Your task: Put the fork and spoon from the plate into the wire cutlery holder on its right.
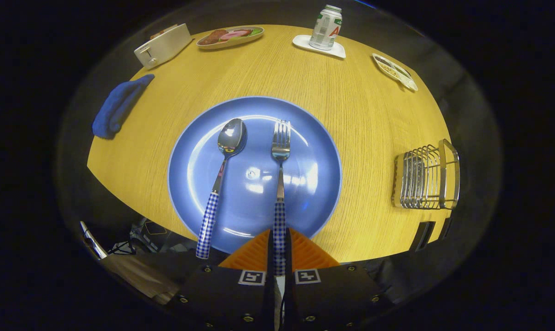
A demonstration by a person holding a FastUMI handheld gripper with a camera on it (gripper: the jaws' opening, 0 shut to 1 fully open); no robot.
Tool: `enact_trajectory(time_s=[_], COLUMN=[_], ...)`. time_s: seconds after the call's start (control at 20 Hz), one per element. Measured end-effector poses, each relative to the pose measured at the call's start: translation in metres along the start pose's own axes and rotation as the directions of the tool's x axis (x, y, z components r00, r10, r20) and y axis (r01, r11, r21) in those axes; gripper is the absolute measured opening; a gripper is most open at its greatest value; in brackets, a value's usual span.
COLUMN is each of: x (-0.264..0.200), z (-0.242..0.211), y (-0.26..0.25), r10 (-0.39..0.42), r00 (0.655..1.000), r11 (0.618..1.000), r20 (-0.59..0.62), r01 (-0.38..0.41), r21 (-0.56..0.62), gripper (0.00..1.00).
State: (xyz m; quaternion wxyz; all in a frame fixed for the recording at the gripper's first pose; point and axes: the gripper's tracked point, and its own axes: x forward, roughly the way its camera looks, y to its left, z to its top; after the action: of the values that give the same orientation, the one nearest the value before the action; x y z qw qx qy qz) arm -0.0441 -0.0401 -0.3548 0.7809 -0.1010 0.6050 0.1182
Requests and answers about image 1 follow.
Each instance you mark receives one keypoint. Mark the white toaster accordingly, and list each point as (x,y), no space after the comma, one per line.
(167,46)

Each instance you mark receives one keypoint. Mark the white bottle green cap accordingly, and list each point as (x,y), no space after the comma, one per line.
(325,30)

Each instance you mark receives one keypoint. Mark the blue round plate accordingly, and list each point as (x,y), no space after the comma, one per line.
(249,184)

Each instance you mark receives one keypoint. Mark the white divided snack tray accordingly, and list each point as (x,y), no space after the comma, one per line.
(392,71)

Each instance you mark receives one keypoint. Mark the white shoe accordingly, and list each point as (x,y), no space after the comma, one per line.
(93,240)

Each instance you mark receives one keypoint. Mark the blue folded cloth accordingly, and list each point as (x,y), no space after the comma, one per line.
(116,108)

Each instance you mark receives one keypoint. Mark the white square coaster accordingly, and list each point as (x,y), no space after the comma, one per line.
(337,51)

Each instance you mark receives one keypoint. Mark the brown toast slice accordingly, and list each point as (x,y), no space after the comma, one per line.
(160,33)

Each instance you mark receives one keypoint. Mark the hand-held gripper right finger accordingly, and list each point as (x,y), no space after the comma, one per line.
(290,303)

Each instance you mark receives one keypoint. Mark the oval plate of food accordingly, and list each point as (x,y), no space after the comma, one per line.
(231,36)

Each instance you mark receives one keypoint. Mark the person's khaki trousers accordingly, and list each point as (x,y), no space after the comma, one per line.
(139,276)

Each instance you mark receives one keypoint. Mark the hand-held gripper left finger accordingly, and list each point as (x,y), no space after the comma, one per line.
(269,303)

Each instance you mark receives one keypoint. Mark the black box with yellow outline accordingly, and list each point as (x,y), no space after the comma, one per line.
(154,229)

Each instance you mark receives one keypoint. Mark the black table bracket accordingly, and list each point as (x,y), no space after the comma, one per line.
(445,229)
(422,236)

